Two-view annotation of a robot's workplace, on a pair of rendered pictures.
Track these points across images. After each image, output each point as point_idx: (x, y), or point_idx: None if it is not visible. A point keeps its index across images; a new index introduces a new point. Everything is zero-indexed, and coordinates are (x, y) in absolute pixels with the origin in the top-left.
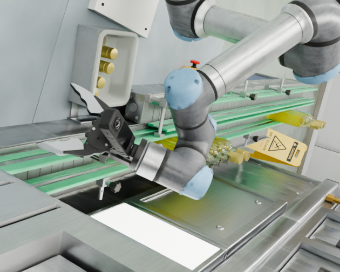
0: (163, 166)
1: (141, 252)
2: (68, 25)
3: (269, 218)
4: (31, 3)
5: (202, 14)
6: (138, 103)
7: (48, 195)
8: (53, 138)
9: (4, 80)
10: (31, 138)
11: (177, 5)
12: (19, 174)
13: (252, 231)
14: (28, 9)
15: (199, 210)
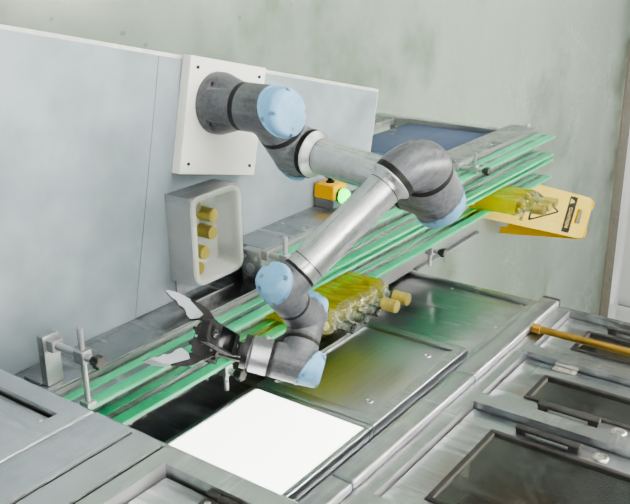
0: (271, 361)
1: (210, 470)
2: (153, 200)
3: (436, 376)
4: (108, 196)
5: (305, 154)
6: (255, 263)
7: (155, 439)
8: (161, 337)
9: (96, 284)
10: (138, 342)
11: (275, 148)
12: None
13: (409, 399)
14: (107, 203)
15: (347, 382)
